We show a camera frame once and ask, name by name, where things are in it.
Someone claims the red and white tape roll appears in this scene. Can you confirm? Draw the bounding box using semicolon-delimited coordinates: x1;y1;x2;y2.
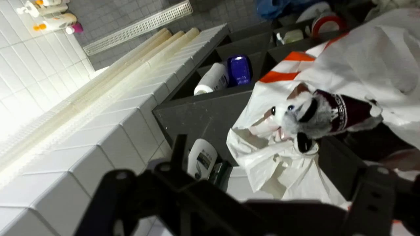
310;12;347;38

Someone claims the white and orange plastic bag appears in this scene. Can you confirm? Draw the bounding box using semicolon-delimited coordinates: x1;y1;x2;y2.
226;7;420;210

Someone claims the blue plastic bag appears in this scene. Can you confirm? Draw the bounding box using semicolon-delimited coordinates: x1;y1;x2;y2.
256;0;316;20

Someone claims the small pale green bottle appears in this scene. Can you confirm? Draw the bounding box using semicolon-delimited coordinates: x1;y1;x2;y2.
275;29;305;46

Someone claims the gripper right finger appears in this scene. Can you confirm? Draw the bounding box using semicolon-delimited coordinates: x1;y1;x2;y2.
341;165;420;236

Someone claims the dark green tube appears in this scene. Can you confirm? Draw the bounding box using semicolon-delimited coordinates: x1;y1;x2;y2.
208;160;232;192

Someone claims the blue plastic bottle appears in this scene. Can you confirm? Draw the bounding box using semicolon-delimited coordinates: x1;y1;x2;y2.
227;54;253;88

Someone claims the metal floor drain grate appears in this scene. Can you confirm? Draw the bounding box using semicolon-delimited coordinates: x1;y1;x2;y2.
83;0;194;56

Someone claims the small bottle with pink cap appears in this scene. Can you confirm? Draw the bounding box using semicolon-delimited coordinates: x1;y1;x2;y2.
65;22;84;35

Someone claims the white bottle with grey label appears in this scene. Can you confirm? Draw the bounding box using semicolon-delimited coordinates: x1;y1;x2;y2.
187;138;219;181

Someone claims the dog plush toy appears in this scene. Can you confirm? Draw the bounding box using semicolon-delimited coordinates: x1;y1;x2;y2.
270;83;384;154

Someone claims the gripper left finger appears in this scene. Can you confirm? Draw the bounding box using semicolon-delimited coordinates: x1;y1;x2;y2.
74;134;260;236

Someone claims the white bottle with orange cap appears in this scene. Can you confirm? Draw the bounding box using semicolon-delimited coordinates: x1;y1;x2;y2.
32;13;78;32
34;0;63;7

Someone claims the dark grey shelf unit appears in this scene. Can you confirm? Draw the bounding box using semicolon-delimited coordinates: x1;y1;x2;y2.
152;0;420;204

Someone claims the white plastic bottle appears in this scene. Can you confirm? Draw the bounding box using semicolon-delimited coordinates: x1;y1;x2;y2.
194;62;230;96

